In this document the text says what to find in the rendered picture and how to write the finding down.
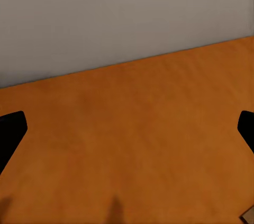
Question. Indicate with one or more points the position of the mousetrap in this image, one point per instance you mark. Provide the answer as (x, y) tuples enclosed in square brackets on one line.
[(248, 217)]

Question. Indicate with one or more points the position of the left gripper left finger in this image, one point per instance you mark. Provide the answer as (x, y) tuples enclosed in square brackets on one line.
[(12, 129)]

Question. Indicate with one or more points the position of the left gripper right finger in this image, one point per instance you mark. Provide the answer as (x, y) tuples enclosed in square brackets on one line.
[(246, 127)]

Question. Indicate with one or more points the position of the cabinet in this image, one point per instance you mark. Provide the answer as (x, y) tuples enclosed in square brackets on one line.
[(151, 141)]

